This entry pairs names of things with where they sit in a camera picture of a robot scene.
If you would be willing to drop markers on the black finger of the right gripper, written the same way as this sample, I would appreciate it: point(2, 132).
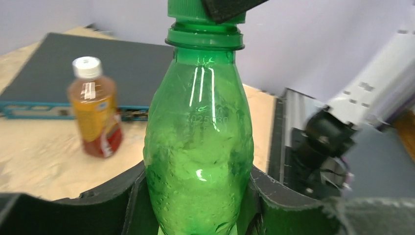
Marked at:
point(229, 11)

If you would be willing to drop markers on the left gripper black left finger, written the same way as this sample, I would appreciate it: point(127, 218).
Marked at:
point(120, 206)

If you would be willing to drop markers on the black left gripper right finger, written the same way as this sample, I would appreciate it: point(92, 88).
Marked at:
point(270, 208)

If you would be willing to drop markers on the green bottle cap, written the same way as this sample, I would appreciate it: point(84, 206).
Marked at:
point(195, 11)

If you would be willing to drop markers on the green plastic bottle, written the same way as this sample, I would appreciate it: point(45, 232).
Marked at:
point(199, 149)

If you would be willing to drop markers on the tea bottle with yellow-red label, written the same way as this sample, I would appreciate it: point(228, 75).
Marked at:
point(98, 119)

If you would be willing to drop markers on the white bottle cap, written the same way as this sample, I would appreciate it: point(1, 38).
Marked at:
point(87, 67)

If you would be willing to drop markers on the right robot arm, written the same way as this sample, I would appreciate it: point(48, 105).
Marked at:
point(325, 80)

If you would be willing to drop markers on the aluminium frame rail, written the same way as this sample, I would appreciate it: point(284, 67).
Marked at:
point(297, 109)

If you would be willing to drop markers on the dark blue network switch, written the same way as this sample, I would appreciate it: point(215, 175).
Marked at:
point(39, 90)

